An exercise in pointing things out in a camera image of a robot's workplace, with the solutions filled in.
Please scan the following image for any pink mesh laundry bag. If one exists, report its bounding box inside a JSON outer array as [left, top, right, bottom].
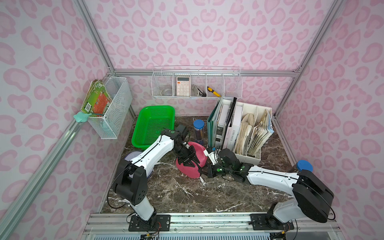
[[176, 142, 208, 179]]

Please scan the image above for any purple mesh laundry bag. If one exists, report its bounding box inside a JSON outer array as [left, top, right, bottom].
[[124, 151, 158, 178]]

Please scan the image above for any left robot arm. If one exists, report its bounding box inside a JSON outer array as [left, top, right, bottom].
[[111, 125, 201, 222]]

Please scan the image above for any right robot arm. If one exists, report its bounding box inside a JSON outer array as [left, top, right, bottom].
[[200, 148, 335, 229]]

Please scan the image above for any pink white book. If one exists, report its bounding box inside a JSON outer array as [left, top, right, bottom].
[[223, 104, 243, 151]]

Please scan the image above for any blue lid pencil jar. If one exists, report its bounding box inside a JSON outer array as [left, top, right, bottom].
[[193, 120, 205, 145]]

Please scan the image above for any beige paper stack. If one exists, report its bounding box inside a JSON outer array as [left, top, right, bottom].
[[234, 113, 256, 155]]

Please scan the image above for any white file organizer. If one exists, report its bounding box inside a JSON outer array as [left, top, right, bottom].
[[213, 99, 274, 165]]

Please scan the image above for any green folder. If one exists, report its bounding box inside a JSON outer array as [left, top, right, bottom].
[[207, 97, 224, 148]]

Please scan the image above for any black binder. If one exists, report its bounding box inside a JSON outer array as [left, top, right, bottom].
[[221, 97, 237, 149]]

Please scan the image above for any green plastic basket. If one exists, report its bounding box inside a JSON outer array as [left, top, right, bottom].
[[132, 106, 175, 150]]

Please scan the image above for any clear tape roll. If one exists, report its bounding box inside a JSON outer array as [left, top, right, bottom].
[[161, 88, 173, 97]]

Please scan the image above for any yellow black utility knife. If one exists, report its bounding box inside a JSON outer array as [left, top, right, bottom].
[[207, 87, 221, 98]]

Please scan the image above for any white calculator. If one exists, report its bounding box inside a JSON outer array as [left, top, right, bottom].
[[176, 76, 191, 97]]

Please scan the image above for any blue lid jar right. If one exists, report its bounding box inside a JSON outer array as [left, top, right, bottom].
[[296, 160, 314, 172]]

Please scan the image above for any green red booklet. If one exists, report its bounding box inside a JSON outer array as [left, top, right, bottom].
[[81, 80, 113, 117]]

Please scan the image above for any mint green star hook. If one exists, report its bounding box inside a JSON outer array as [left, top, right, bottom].
[[74, 111, 92, 123]]

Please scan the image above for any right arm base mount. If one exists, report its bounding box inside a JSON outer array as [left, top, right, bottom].
[[250, 213, 295, 232]]

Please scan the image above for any white wire wall shelf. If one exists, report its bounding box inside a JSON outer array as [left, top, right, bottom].
[[151, 66, 243, 99]]

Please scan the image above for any white mesh wall basket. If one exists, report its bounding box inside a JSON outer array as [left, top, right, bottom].
[[88, 77, 133, 140]]

